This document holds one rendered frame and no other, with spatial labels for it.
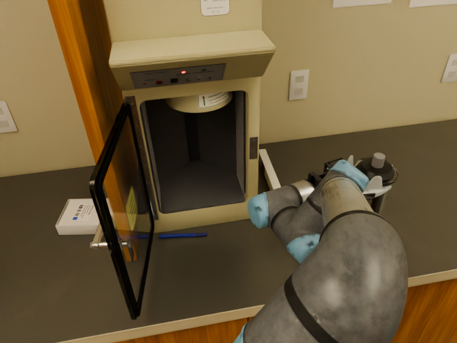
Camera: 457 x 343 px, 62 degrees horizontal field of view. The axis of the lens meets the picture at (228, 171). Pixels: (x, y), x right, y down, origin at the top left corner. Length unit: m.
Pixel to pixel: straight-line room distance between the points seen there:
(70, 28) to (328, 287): 0.61
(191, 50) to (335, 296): 0.54
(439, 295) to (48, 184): 1.31
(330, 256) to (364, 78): 1.23
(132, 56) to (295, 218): 0.45
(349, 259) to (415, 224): 0.88
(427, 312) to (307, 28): 0.99
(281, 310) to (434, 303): 0.98
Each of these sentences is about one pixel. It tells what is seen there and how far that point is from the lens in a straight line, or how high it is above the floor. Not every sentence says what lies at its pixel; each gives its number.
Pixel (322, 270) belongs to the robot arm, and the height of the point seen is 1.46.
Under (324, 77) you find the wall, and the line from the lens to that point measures 1.51.
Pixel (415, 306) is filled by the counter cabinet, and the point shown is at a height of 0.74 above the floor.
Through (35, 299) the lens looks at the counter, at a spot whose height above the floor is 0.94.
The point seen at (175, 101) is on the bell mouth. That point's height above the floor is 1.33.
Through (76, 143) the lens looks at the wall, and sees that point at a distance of 1.50.
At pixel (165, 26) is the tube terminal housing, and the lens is 0.86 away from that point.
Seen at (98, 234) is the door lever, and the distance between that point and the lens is 0.83.
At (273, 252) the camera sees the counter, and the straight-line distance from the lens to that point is 1.10.
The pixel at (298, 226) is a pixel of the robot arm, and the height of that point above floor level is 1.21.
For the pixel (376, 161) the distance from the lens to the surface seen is 1.01.
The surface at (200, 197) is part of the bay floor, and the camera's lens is 1.15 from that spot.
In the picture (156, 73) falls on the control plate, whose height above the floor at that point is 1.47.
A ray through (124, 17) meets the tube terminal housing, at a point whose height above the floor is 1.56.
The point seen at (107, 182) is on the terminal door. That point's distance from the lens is 0.72.
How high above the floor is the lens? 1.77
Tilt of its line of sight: 37 degrees down
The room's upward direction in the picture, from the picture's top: 2 degrees counter-clockwise
